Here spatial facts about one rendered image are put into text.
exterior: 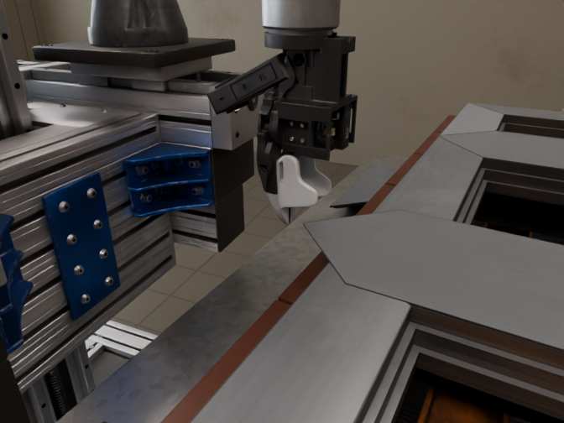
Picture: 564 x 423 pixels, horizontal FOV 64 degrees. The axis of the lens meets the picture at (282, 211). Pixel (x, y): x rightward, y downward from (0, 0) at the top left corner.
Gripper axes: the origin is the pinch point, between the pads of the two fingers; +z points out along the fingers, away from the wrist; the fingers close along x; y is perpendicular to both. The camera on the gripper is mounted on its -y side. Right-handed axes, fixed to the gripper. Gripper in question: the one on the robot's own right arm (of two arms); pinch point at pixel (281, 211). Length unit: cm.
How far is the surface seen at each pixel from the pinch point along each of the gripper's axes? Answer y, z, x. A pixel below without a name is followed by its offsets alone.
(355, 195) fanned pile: -5.8, 15.5, 42.4
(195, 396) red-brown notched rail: 5.4, 4.8, -23.5
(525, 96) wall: 17, 31, 262
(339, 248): 9.1, 0.5, -3.9
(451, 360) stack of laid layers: 22.1, 4.2, -10.5
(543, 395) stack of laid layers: 28.9, 4.2, -10.9
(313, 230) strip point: 4.9, 0.5, -1.6
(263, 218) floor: -93, 88, 146
